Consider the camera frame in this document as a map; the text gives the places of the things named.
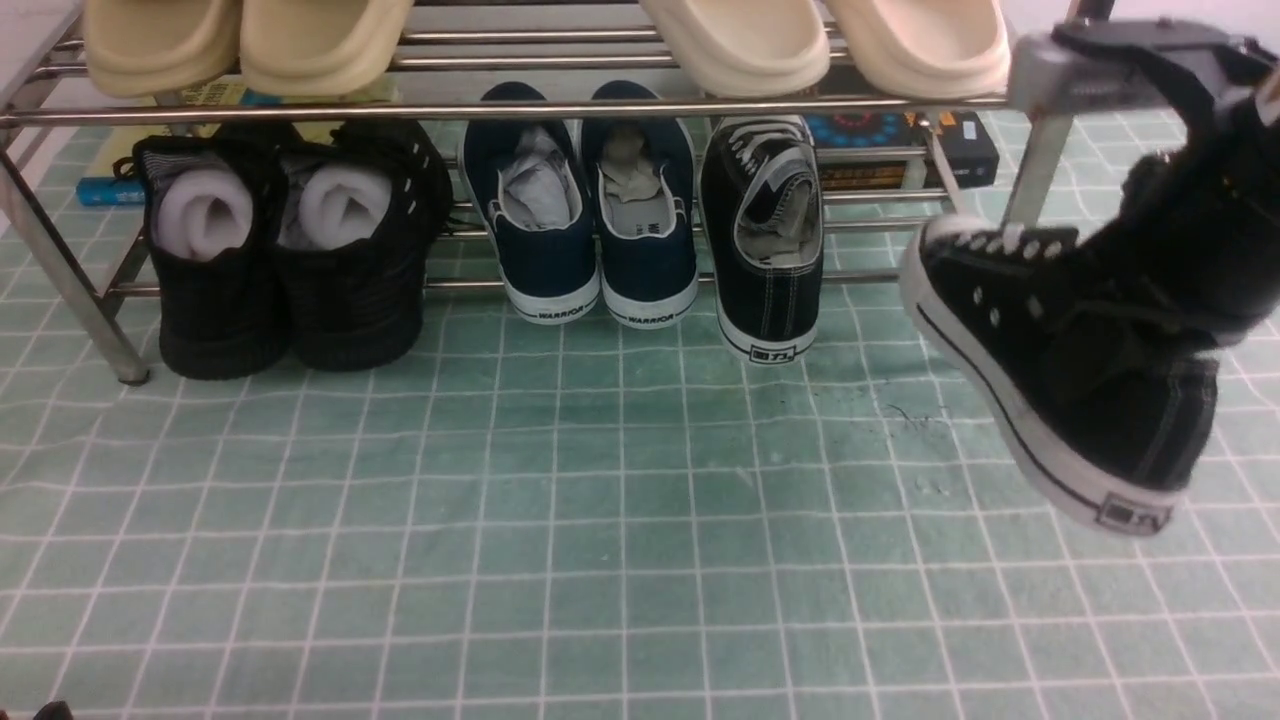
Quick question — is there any beige slipper far left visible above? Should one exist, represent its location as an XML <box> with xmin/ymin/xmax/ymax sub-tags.
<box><xmin>79</xmin><ymin>1</ymin><xmax>243</xmax><ymax>97</ymax></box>

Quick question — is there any black mesh sneaker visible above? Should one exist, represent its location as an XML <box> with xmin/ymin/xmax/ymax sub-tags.
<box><xmin>270</xmin><ymin>119</ymin><xmax>454</xmax><ymax>372</ymax></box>
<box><xmin>115</xmin><ymin>120</ymin><xmax>300</xmax><ymax>380</ymax></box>

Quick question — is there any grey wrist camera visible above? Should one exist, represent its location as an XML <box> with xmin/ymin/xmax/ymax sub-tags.
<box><xmin>1006</xmin><ymin>17</ymin><xmax>1277</xmax><ymax>124</ymax></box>

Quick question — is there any cream slipper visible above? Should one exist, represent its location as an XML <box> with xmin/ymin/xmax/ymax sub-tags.
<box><xmin>824</xmin><ymin>1</ymin><xmax>1011</xmax><ymax>100</ymax></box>
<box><xmin>639</xmin><ymin>1</ymin><xmax>831</xmax><ymax>99</ymax></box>

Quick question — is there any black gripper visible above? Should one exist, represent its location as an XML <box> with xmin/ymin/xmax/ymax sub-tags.
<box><xmin>1087</xmin><ymin>95</ymin><xmax>1279</xmax><ymax>346</ymax></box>

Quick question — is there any metal shoe rack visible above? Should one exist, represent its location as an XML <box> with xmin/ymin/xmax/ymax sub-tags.
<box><xmin>3</xmin><ymin>4</ymin><xmax>1073</xmax><ymax>387</ymax></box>

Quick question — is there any blue small box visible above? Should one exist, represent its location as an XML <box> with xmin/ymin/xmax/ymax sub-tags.
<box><xmin>76</xmin><ymin>177</ymin><xmax>145</xmax><ymax>208</ymax></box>

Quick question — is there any yellow printed box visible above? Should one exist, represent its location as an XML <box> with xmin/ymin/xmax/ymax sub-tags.
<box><xmin>83</xmin><ymin>76</ymin><xmax>402</xmax><ymax>181</ymax></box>

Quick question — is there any beige slipper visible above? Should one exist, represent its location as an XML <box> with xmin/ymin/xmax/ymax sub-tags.
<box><xmin>79</xmin><ymin>1</ymin><xmax>243</xmax><ymax>97</ymax></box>
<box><xmin>239</xmin><ymin>1</ymin><xmax>415</xmax><ymax>97</ymax></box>

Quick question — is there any cream slipper far right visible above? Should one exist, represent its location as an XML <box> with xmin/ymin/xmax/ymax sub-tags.
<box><xmin>824</xmin><ymin>1</ymin><xmax>1011</xmax><ymax>100</ymax></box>

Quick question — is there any black canvas sneaker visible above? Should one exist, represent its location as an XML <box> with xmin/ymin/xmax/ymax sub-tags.
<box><xmin>899</xmin><ymin>214</ymin><xmax>1219</xmax><ymax>537</ymax></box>
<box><xmin>695</xmin><ymin>115</ymin><xmax>826</xmax><ymax>366</ymax></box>

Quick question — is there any black mesh sneaker left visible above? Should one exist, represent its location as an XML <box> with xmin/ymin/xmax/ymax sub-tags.
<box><xmin>115</xmin><ymin>120</ymin><xmax>300</xmax><ymax>380</ymax></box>

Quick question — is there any navy canvas shoe right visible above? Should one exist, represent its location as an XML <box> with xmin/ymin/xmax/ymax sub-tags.
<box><xmin>575</xmin><ymin>117</ymin><xmax>699</xmax><ymax>331</ymax></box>

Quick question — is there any black mesh sneaker right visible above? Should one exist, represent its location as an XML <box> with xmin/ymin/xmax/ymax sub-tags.
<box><xmin>270</xmin><ymin>119</ymin><xmax>454</xmax><ymax>372</ymax></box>

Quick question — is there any navy canvas shoe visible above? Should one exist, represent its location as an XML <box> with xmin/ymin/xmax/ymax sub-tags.
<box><xmin>575</xmin><ymin>117</ymin><xmax>699</xmax><ymax>331</ymax></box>
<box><xmin>457</xmin><ymin>118</ymin><xmax>602</xmax><ymax>325</ymax></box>

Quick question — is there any navy canvas shoe left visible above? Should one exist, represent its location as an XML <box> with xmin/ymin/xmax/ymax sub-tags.
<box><xmin>457</xmin><ymin>118</ymin><xmax>602</xmax><ymax>325</ymax></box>

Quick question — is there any black box with print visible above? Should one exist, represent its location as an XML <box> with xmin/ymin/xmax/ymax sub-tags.
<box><xmin>805</xmin><ymin>111</ymin><xmax>1001</xmax><ymax>191</ymax></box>

